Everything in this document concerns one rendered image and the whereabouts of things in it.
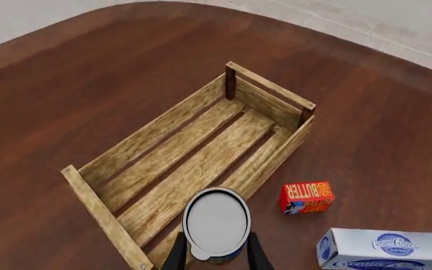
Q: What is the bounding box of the grey cream cheese box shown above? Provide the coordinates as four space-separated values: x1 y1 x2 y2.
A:
316 227 432 270

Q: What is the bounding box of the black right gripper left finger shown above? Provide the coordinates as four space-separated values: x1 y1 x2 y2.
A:
161 232 194 270

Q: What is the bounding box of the soup tin with grey lid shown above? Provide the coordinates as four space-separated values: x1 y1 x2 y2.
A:
182 187 252 265

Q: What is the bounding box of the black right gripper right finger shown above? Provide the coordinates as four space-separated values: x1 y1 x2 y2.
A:
246 232 274 270

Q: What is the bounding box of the red butter box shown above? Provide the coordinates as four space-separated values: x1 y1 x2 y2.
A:
278 180 336 216

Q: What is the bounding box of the wooden slat tray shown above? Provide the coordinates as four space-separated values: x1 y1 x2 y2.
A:
60 61 317 270

